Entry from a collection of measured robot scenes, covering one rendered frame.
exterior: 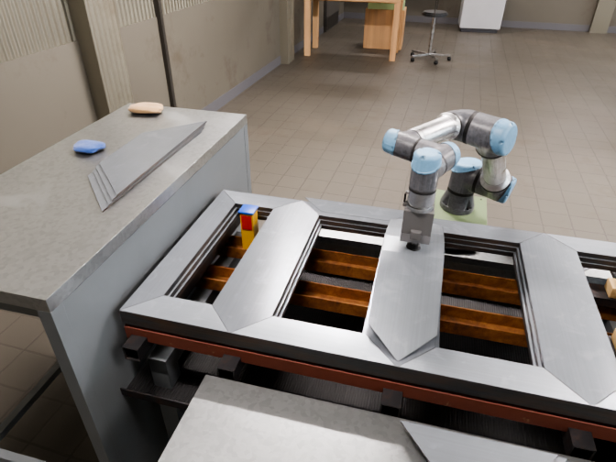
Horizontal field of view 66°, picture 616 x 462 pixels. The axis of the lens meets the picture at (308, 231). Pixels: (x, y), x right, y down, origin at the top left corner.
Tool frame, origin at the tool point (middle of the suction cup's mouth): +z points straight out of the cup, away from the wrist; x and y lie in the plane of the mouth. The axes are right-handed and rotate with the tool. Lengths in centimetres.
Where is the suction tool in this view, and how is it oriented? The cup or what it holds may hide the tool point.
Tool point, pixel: (412, 249)
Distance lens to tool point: 145.5
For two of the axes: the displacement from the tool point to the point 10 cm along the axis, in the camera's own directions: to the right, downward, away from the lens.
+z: 0.0, 8.3, 5.5
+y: 9.7, 1.3, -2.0
